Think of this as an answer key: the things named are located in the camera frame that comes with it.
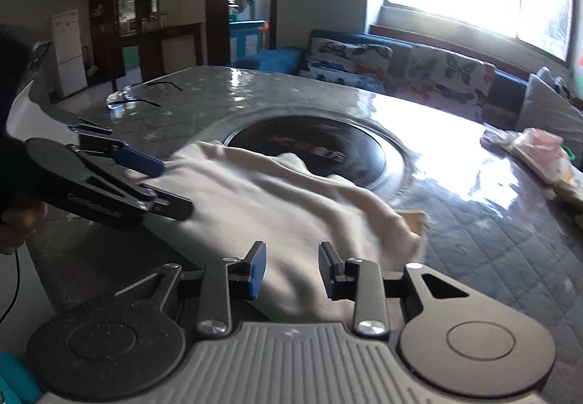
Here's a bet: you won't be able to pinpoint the grey pillow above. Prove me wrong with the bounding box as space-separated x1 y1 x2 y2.
518 67 583 133

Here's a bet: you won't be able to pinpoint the butterfly print cushion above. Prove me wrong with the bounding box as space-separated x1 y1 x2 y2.
387 44 498 123
301 40 393 85

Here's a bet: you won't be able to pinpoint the round black induction cooktop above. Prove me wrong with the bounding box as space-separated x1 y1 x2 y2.
224 114 389 193

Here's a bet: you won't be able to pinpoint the dark wooden cabinet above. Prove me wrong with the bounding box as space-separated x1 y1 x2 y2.
86 0 204 83

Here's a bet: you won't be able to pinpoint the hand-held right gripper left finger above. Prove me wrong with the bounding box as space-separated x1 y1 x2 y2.
116 241 268 337

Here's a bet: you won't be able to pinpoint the thin black cable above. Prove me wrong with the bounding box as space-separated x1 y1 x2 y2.
0 249 21 323

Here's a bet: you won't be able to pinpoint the yellow packet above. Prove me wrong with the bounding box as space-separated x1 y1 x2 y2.
552 176 583 205

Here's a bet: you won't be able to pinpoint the blue sofa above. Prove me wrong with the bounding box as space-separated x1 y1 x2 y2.
231 29 583 131

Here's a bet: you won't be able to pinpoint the cream long-sleeved shirt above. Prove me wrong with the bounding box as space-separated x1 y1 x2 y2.
143 140 429 323

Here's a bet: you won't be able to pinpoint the clear plastic bag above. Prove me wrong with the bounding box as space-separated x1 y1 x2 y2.
480 126 572 186

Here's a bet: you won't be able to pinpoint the pink tissue pack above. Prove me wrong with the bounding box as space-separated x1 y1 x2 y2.
510 128 566 174

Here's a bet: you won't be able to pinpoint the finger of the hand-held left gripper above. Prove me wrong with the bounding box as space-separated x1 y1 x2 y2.
46 171 195 232
46 105 166 179

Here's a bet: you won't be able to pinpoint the clear rimless eyeglasses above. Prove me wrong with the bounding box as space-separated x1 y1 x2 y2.
106 82 184 109

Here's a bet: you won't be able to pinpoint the white refrigerator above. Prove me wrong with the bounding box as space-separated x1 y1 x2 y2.
50 9 88 100

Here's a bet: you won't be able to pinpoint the teal cabinet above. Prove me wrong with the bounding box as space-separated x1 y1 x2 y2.
229 19 269 64

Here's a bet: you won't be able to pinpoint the person's left hand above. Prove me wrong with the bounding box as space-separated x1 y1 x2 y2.
0 199 49 256

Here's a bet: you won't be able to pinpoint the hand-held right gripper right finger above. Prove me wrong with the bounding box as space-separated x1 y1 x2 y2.
318 241 472 337

